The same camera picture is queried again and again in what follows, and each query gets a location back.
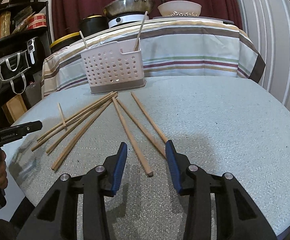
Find grey cutting board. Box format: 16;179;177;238
153;16;236;27

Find dark snack packet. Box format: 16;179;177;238
11;6;34;33

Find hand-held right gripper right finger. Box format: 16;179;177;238
165;140;277;240

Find black shelf unit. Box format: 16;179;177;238
0;1;49;122

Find white induction cooker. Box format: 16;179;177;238
108;12;150;28

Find white colander bowl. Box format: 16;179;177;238
157;1;202;17

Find brown cardboard box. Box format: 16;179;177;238
1;94;28;123

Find striped tablecloth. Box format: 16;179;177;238
41;20;266;98

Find group of brown wooden chopsticks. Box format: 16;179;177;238
31;91;169;178

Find pale thin single chopstick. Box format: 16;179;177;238
79;31;88;50

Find pink perforated utensil holder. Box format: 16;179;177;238
81;38;146;95

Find black air fryer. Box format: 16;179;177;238
25;37;45;66

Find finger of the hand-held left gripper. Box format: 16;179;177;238
10;120;43;137

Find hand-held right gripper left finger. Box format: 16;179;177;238
16;142;128;240

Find white cabinet door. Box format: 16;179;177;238
231;0;290;117

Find flat black pan yellow rim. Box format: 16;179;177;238
49;33;82;54

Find red and white round box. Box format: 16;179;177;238
27;13;47;29

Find black pot with yellow lid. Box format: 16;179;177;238
79;15;108;37

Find yellow packet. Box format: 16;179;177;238
0;11;12;37

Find black tote bag white straps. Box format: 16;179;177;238
0;51;32;94

